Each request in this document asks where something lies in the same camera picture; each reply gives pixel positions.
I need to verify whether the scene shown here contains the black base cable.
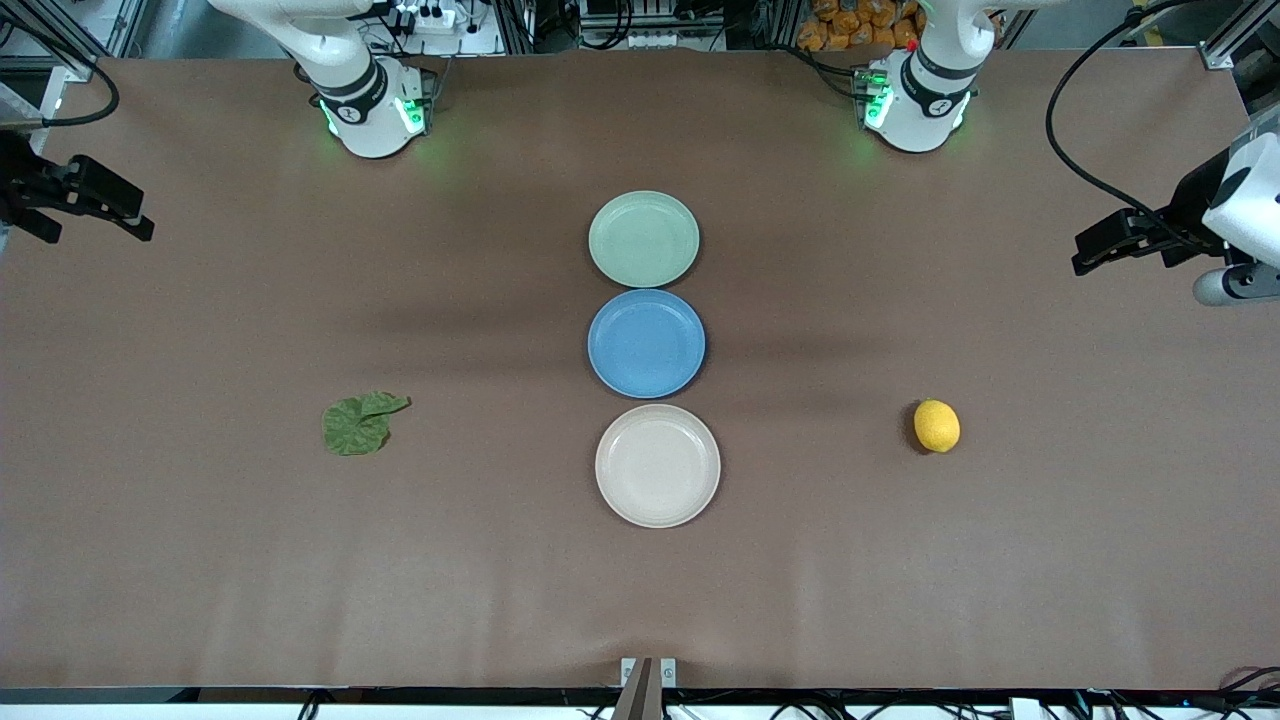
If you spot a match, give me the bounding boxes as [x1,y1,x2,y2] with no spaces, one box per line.
[795,45,867,101]

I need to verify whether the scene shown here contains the beige plate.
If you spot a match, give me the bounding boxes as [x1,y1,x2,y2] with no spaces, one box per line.
[595,403,722,529]

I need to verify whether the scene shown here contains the bag of orange snacks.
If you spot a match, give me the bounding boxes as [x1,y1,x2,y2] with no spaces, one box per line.
[797,0,923,51]

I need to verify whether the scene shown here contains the yellow lemon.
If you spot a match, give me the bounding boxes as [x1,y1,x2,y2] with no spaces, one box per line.
[913,399,962,454]

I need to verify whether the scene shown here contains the brown wooden post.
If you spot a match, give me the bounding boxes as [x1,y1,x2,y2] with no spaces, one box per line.
[612,657,663,720]

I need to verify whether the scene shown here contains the pale green plate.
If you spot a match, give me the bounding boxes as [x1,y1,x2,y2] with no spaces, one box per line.
[588,190,701,289]

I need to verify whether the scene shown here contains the blue plate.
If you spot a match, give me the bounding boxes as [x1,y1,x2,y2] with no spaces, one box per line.
[587,289,707,400]

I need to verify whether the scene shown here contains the silver aluminium frame rail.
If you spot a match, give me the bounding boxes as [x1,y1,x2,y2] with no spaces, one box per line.
[0,0,151,241]

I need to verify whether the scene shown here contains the silver aluminium frame corner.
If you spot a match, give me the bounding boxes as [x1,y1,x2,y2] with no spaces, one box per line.
[1200,0,1280,71]

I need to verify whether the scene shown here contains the green lettuce leaf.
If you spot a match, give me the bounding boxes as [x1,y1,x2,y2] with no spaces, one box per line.
[322,390,412,458]

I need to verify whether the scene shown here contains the grey metal table bracket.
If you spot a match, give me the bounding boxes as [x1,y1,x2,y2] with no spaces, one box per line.
[620,657,678,690]

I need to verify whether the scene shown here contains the white power strip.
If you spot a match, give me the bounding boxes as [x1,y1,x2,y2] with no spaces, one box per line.
[395,0,464,32]

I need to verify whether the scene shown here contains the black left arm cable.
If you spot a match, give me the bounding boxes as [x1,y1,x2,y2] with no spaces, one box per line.
[1045,0,1217,243]

